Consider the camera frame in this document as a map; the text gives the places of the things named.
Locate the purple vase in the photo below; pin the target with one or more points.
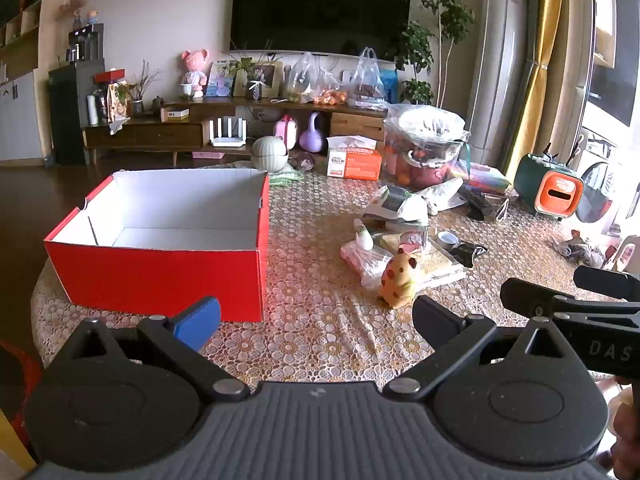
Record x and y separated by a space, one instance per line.
312 139

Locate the black cabinet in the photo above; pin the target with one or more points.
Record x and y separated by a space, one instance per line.
68 88

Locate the green orange retro radio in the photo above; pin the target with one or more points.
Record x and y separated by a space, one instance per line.
547 187

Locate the yellow curtain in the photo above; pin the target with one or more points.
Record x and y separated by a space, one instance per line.
543 18

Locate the clear bag on console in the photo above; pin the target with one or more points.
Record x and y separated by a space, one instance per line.
366 81

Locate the black snack packet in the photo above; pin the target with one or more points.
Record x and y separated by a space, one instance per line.
466 253

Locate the white padded envelope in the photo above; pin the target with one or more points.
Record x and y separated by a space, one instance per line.
443 196

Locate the black wall television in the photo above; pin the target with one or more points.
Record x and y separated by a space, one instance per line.
342 27

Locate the wooden photo frame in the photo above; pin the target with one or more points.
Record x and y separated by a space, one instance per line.
269 75

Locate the folded green white cloth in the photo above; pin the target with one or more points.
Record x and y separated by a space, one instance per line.
277 179

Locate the black folding umbrella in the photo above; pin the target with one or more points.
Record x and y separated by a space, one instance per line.
480 208

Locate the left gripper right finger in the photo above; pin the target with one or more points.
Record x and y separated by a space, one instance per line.
457 343

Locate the clear bag of oranges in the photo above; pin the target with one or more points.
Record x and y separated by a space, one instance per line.
307 82

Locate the pink sachet packet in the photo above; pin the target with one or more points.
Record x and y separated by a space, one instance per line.
368 264

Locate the orange white tissue box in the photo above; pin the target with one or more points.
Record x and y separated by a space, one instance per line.
353 157

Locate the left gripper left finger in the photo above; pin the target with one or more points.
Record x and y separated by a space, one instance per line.
175 343

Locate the white green plastic bag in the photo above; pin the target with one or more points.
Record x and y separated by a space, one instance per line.
396 204

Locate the pink pig plush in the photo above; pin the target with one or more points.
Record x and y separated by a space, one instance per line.
195 62

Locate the red cardboard box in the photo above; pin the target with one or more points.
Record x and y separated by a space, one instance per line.
157 241

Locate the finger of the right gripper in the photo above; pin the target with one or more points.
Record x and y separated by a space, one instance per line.
529 300
618 285

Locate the potted green tree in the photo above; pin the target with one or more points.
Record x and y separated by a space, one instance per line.
426 53

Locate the plastic bag of fruit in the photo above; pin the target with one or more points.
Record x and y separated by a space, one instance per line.
421 143

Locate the wooden tv console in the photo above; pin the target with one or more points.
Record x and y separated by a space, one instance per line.
183 126

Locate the white wifi router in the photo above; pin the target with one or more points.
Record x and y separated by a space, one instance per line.
227 132

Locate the white standing air conditioner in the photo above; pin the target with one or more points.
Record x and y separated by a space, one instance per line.
498 66

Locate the lace patterned tablecloth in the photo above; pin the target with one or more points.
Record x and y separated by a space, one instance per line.
319 323

